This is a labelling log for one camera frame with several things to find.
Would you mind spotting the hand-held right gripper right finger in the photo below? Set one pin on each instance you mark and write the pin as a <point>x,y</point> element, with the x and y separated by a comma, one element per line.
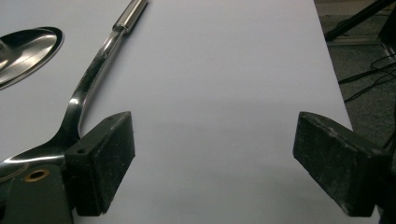
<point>336,161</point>

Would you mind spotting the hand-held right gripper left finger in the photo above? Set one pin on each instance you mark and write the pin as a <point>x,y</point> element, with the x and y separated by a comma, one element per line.
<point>102,161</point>

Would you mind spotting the long steel ladle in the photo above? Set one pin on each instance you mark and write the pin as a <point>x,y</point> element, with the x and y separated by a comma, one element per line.
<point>93,67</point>

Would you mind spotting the black stand leg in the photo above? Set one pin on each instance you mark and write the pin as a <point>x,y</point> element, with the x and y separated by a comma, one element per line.
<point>355,20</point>

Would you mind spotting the metal floor rail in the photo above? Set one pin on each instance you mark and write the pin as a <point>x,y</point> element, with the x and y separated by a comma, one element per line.
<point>351,41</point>

